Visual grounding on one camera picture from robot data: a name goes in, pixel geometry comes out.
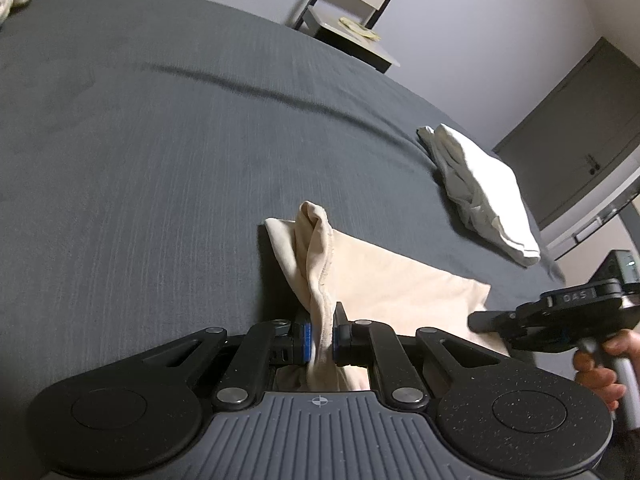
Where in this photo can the yellowish cloth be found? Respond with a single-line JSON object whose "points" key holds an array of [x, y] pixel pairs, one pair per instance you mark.
{"points": [[360, 28]]}

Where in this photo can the white folded garment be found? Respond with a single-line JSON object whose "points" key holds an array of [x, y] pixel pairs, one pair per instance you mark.
{"points": [[490, 185]]}

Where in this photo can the grey door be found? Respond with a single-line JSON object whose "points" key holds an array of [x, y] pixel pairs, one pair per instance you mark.
{"points": [[575, 135]]}

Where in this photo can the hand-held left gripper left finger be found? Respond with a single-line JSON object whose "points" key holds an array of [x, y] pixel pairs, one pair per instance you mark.
{"points": [[306, 342]]}

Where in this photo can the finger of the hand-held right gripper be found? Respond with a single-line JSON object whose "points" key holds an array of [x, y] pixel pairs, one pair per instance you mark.
{"points": [[492, 322]]}

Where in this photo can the wooden chair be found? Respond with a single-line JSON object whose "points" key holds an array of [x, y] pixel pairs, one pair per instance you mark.
{"points": [[355, 15]]}

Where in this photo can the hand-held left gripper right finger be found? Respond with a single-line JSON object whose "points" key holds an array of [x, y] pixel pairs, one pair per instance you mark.
{"points": [[338, 342]]}

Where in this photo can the beige shirt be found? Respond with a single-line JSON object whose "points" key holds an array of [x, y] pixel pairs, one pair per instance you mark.
{"points": [[390, 280]]}

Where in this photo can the person's right hand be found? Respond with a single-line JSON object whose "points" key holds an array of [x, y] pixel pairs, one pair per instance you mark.
{"points": [[595, 370]]}

